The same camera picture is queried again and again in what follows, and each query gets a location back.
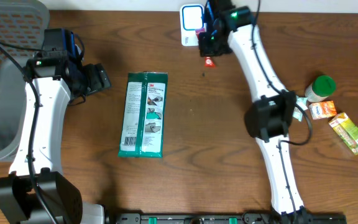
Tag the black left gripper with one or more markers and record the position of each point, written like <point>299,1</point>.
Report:
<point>100,81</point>

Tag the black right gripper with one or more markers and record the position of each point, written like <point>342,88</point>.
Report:
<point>206,47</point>

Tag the red white snack packet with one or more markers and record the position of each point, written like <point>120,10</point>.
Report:
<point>208,60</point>

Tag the green white barcode packet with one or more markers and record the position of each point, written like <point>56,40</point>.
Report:
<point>143,121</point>

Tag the white teal snack packet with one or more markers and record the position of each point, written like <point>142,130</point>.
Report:
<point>301,102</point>

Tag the green lid spice jar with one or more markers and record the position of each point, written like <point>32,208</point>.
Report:
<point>321,88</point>

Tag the orange tissue packet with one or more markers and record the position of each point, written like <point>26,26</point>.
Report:
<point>321,110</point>

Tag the green juice carton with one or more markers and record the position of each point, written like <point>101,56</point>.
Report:
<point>346,130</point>

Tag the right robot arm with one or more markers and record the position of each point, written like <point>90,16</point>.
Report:
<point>233,29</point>

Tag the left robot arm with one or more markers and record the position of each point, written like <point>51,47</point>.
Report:
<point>35,190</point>

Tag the white barcode scanner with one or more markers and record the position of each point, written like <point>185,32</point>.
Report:
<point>191,24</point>

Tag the grey plastic mesh basket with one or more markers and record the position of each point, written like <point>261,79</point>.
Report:
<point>22,25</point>

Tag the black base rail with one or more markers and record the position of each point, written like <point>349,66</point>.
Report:
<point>245,218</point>

